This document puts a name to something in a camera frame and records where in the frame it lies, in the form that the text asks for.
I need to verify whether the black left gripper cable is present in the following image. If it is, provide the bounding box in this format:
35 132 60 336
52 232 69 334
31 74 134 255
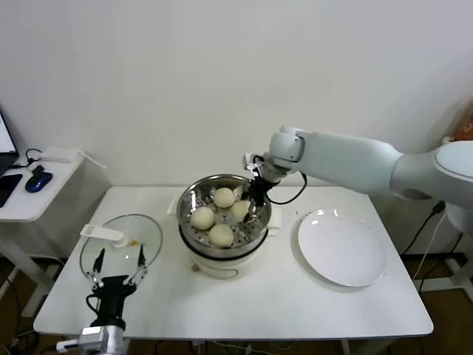
85 294 103 316

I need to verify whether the black smartphone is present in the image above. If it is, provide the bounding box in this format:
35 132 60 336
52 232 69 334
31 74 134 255
0 174 23 210

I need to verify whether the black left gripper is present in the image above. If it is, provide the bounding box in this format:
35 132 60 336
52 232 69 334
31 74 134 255
85 246 149 328

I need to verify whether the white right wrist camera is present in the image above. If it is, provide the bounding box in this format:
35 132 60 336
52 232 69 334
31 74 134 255
242 152 262 172

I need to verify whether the white round plate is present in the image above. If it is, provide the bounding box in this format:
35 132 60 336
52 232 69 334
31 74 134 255
293 209 388 288

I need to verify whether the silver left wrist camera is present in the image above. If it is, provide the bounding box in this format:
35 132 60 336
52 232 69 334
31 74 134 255
55 325 112 355

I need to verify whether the orange bottle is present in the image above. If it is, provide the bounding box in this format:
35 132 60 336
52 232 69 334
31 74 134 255
454 110 473 142

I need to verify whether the white steamed baozi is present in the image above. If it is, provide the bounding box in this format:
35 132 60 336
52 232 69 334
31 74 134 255
194 206 216 230
213 187 237 209
208 223 235 248
231 199 253 222

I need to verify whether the glass lid with white handle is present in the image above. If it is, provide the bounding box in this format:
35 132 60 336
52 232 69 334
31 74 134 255
80 213 164 286

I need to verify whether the white side table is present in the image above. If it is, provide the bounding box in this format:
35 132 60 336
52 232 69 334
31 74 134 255
0 149 85 319

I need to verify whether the black power cable with adapter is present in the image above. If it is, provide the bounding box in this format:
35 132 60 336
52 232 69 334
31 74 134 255
401 200 466 257

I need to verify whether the black looped desk cable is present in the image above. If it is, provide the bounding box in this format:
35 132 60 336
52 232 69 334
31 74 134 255
9 149 47 175

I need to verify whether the blue computer mouse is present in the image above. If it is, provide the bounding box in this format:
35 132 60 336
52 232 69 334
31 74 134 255
24 172 52 194

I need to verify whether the black laptop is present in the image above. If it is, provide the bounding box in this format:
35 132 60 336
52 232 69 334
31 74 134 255
0 106 20 178

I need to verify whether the white adapter box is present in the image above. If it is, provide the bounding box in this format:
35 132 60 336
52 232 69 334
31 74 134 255
40 146 81 163

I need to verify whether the thin white adapter cable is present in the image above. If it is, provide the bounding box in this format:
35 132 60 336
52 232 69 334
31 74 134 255
75 149 109 170

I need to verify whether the stainless steel steamer basket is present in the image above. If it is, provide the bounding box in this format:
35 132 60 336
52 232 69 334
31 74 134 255
167 173 282 260

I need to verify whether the white electric pot base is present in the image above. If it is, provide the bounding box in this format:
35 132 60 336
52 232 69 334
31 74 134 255
183 236 267 283

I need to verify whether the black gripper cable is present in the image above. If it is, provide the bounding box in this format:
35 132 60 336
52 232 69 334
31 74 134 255
265 172 308 205
85 294 103 316

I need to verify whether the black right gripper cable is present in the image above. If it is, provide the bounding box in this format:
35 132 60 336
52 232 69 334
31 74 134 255
265 172 308 205

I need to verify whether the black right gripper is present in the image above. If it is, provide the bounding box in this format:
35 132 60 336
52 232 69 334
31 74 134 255
233 179 273 223

